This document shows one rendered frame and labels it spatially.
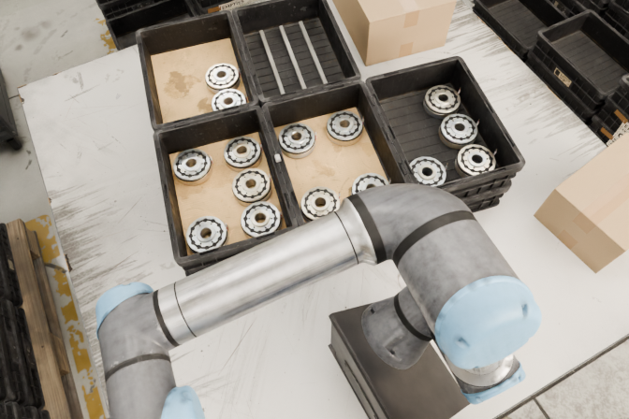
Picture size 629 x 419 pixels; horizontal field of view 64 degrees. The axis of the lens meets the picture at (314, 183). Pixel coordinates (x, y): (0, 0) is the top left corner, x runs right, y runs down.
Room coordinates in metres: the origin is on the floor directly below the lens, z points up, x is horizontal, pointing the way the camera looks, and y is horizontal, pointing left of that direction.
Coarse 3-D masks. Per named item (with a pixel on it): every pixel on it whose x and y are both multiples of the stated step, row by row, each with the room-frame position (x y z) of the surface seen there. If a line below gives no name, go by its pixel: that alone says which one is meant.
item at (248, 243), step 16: (240, 112) 0.86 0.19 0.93; (176, 128) 0.82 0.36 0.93; (272, 144) 0.75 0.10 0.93; (160, 160) 0.73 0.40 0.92; (272, 160) 0.70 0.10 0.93; (160, 176) 0.67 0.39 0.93; (288, 208) 0.57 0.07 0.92; (176, 240) 0.49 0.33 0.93; (256, 240) 0.48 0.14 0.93; (176, 256) 0.45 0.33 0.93; (192, 256) 0.45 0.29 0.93; (208, 256) 0.45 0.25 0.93
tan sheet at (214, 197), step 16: (224, 144) 0.83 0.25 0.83; (224, 160) 0.77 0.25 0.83; (224, 176) 0.72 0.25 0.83; (176, 192) 0.68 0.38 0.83; (192, 192) 0.67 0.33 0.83; (208, 192) 0.67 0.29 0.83; (224, 192) 0.67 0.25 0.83; (272, 192) 0.66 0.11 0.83; (192, 208) 0.63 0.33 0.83; (208, 208) 0.62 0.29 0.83; (224, 208) 0.62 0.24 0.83; (240, 208) 0.62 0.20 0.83; (240, 224) 0.57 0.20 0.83; (240, 240) 0.52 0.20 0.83
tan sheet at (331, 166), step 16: (320, 128) 0.87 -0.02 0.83; (320, 144) 0.81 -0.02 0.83; (336, 144) 0.81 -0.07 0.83; (368, 144) 0.81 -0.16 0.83; (288, 160) 0.76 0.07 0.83; (304, 160) 0.76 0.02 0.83; (320, 160) 0.76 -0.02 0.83; (336, 160) 0.76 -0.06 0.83; (352, 160) 0.75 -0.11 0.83; (368, 160) 0.75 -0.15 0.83; (304, 176) 0.71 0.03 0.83; (320, 176) 0.71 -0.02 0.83; (336, 176) 0.70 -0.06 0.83; (352, 176) 0.70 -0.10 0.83; (384, 176) 0.70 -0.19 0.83; (304, 192) 0.66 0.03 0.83; (336, 192) 0.65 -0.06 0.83
